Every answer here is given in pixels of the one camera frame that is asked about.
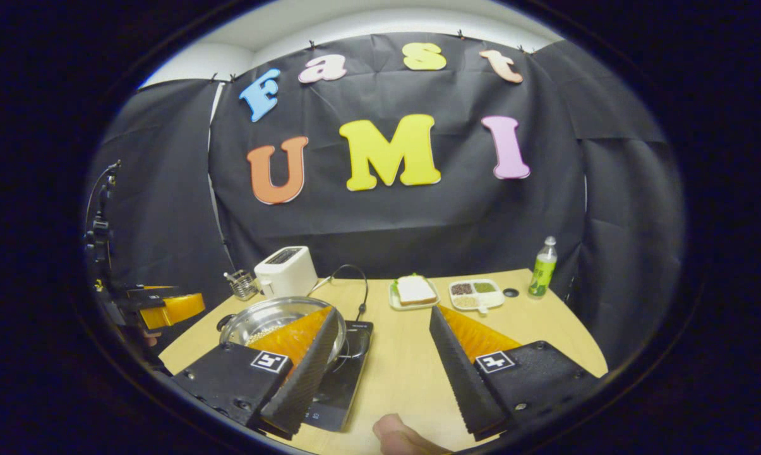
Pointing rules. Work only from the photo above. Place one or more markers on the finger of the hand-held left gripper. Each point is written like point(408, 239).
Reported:
point(178, 309)
point(156, 289)

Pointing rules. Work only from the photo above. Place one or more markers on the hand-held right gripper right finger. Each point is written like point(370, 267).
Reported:
point(462, 373)

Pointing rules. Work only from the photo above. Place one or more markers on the green label drink bottle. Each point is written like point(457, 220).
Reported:
point(542, 272)

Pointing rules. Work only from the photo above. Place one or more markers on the sandwich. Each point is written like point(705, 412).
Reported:
point(415, 289)

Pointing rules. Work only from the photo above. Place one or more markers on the white divided dish with beans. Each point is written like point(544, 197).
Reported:
point(475, 294)

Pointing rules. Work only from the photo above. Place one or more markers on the white sandwich plate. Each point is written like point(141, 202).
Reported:
point(412, 306)

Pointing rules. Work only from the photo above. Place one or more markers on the stainless steel pot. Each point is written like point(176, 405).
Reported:
point(273, 313)

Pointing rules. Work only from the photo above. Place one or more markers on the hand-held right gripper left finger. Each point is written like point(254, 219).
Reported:
point(298, 385)

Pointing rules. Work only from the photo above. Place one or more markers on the black induction cooktop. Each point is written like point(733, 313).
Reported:
point(348, 379)

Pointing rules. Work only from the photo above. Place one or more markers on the pile of soybeans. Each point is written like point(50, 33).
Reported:
point(261, 335)

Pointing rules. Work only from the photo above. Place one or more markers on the white toaster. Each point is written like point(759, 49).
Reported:
point(285, 272)

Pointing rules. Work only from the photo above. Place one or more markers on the black equipment stand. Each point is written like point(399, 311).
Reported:
point(99, 234)

